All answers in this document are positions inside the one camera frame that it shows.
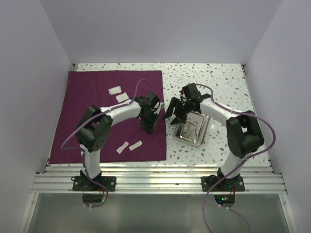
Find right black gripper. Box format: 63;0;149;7
162;97;193;125

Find steel forceps with rings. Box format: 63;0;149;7
180;118;192;138

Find steel scissors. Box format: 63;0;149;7
190;121;198;143

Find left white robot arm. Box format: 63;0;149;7
75;92;164;191

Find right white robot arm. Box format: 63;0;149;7
164;83;264;191

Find steel instrument tray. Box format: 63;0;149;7
173;112;210;147

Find purple cloth mat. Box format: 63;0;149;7
49;70;167;164

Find white bandage strip right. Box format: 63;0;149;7
129;141;142;151

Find white bandage strip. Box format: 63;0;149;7
129;141;142;151
116;141;129;154

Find white bandage strip left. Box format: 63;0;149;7
116;141;129;154

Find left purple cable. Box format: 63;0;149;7
60;79;154;209

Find purple cable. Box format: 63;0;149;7
60;79;154;209
194;83;277;233

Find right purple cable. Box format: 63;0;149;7
194;83;277;233

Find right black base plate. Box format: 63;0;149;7
201;175;245;192

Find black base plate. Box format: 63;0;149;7
201;175;245;192
71;173;117;192

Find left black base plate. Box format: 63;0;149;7
71;173;117;192

